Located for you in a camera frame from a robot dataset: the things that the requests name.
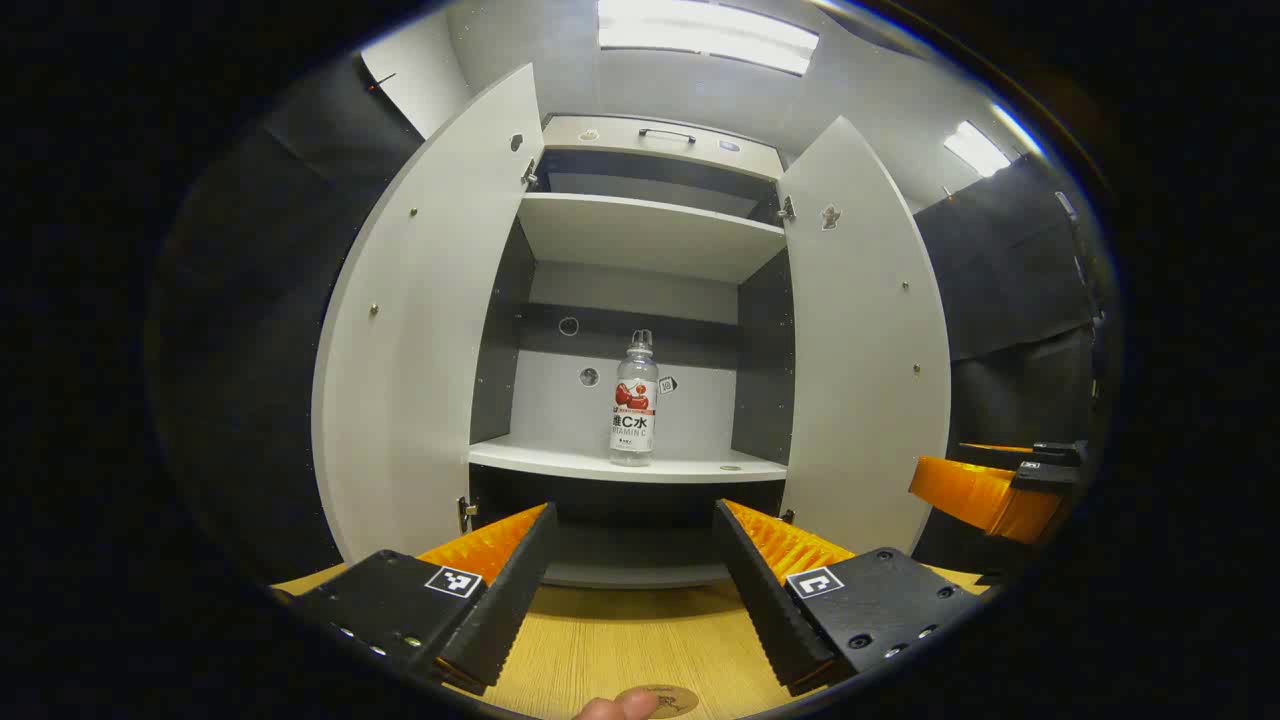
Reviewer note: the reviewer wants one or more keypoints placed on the small ceiling light panel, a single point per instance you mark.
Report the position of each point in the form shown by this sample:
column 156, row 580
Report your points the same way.
column 975, row 150

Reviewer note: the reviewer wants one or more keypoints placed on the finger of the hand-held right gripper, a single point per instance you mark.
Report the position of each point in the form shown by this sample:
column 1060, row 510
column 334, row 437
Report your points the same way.
column 1060, row 453
column 960, row 490

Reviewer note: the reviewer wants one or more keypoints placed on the round cork coaster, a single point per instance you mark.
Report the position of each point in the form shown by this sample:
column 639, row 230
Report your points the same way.
column 672, row 701

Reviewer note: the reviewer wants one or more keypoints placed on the grey cabinet shelf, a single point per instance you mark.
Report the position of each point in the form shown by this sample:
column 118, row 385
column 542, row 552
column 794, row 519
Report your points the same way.
column 560, row 458
column 650, row 235

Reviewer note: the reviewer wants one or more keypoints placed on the clear bottle with red label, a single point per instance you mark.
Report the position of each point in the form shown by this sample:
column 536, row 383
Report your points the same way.
column 634, row 400

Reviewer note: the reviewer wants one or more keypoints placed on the black backdrop cloth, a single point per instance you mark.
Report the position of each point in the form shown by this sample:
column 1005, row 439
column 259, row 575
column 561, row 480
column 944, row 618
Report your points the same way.
column 250, row 350

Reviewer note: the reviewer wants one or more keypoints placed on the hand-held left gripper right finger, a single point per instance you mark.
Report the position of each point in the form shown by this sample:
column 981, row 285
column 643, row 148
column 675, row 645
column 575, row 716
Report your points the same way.
column 765, row 600

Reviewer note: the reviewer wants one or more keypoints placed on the large ceiling light panel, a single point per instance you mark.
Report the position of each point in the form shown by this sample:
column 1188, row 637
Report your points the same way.
column 700, row 35

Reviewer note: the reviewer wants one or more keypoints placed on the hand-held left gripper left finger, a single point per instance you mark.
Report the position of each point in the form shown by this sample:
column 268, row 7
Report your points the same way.
column 505, row 600

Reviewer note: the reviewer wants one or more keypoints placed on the grey cabinet door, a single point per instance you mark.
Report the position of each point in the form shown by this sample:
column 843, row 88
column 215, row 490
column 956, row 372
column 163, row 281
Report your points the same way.
column 420, row 350
column 860, row 380

